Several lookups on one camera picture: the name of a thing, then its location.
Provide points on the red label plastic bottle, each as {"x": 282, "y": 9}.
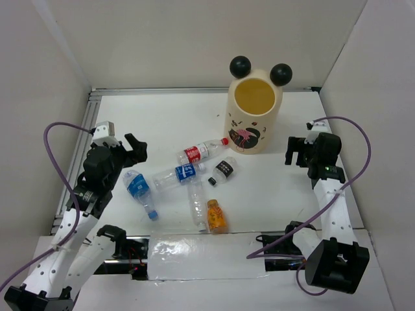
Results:
{"x": 202, "y": 151}

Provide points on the black label small bottle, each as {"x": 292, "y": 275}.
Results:
{"x": 223, "y": 171}

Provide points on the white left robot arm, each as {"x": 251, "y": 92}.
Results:
{"x": 61, "y": 271}

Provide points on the white taped cover sheet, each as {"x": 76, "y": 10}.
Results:
{"x": 203, "y": 257}

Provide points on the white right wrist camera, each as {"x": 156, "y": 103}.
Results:
{"x": 314, "y": 129}

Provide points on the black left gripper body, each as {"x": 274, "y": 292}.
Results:
{"x": 120, "y": 153}

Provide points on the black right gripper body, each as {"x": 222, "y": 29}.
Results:
{"x": 311, "y": 155}

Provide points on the orange juice bottle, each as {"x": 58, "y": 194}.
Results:
{"x": 216, "y": 218}

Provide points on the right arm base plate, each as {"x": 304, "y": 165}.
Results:
{"x": 291, "y": 253}

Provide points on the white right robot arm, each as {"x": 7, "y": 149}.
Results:
{"x": 334, "y": 260}

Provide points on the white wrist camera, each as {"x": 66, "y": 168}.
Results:
{"x": 314, "y": 129}
{"x": 104, "y": 133}

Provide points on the blue label crushed bottle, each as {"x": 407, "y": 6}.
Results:
{"x": 137, "y": 187}

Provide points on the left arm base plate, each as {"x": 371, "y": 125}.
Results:
{"x": 132, "y": 261}

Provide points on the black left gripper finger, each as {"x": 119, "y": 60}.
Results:
{"x": 133, "y": 157}
{"x": 136, "y": 145}

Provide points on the cream bin with black ears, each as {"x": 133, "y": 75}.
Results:
{"x": 254, "y": 100}

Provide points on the clear unlabelled plastic bottle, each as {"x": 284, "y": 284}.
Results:
{"x": 197, "y": 203}

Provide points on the blue label clear bottle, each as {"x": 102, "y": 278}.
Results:
{"x": 178, "y": 176}

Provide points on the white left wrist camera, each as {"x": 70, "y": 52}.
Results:
{"x": 104, "y": 133}

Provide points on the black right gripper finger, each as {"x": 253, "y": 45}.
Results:
{"x": 300, "y": 149}
{"x": 291, "y": 144}

